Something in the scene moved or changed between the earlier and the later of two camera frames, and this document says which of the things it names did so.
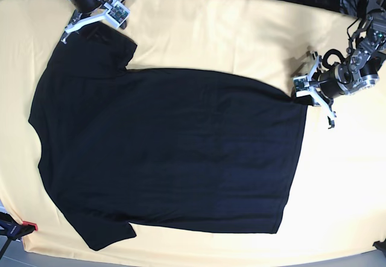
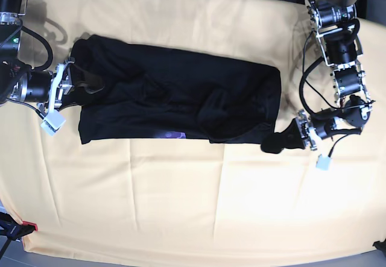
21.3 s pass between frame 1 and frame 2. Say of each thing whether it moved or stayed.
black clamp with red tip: stayed
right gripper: moved
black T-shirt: moved
